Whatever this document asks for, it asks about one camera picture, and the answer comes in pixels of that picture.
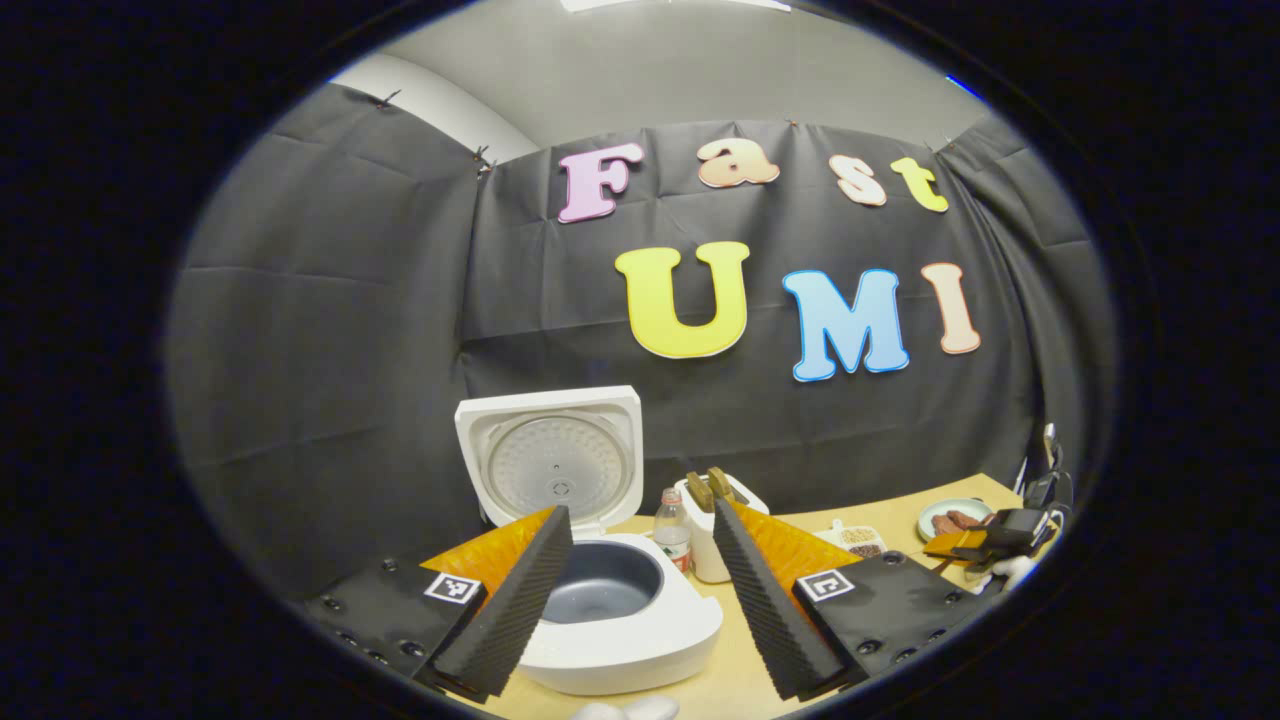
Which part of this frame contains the clear plastic water bottle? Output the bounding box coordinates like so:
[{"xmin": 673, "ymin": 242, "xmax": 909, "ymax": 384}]
[{"xmin": 652, "ymin": 487, "xmax": 694, "ymax": 577}]

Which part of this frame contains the pale green plate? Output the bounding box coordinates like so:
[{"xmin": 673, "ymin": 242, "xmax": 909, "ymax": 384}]
[{"xmin": 916, "ymin": 498, "xmax": 997, "ymax": 544}]

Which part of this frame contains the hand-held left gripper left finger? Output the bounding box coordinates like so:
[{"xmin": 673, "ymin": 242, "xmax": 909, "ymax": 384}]
[{"xmin": 300, "ymin": 505, "xmax": 574, "ymax": 703}]

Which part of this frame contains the white rice cooker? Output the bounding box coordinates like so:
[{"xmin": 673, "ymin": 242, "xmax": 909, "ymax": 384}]
[{"xmin": 454, "ymin": 386, "xmax": 724, "ymax": 697}]

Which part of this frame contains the white divided grain tray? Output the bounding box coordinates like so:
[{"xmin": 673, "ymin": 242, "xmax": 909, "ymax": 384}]
[{"xmin": 814, "ymin": 519, "xmax": 888, "ymax": 562}]

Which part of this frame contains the white toaster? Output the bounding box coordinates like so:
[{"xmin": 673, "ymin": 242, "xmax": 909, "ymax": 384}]
[{"xmin": 674, "ymin": 467, "xmax": 770, "ymax": 585}]

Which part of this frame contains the large ceiling light panel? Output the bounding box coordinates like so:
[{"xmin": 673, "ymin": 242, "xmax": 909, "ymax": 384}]
[{"xmin": 560, "ymin": 0, "xmax": 793, "ymax": 14}]

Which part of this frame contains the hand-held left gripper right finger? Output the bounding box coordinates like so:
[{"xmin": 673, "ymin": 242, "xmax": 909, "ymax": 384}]
[{"xmin": 712, "ymin": 497, "xmax": 987, "ymax": 701}]

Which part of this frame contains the black backdrop cloth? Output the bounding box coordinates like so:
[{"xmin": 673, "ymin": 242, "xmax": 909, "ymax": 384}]
[{"xmin": 165, "ymin": 82, "xmax": 1116, "ymax": 601}]

